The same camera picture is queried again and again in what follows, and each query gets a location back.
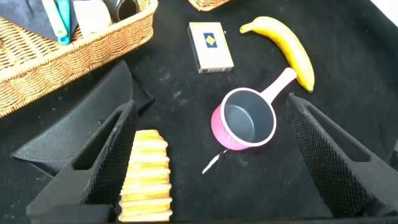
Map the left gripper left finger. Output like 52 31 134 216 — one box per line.
26 100 139 223

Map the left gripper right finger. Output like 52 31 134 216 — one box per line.
285 93 398 218

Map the pink saucepan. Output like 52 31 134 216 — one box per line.
210 67 299 152

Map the yellow banana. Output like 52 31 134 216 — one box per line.
239 16 315 93

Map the playing card box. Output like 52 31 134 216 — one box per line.
187 21 234 74

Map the wicker basket with household items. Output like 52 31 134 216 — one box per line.
0 0 159 118

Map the dark cup in basket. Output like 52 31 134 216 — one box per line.
104 0 140 22

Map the wicker basket with food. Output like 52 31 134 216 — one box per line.
188 0 231 12

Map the ridged bread loaf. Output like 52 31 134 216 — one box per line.
118 129 174 222

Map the black glasses case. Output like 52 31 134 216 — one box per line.
11 59 155 175

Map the black table cloth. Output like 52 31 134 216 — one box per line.
0 0 398 224

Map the small cream cup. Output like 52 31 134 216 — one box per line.
73 0 112 37

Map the grey cloth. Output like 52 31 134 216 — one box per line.
0 0 60 41

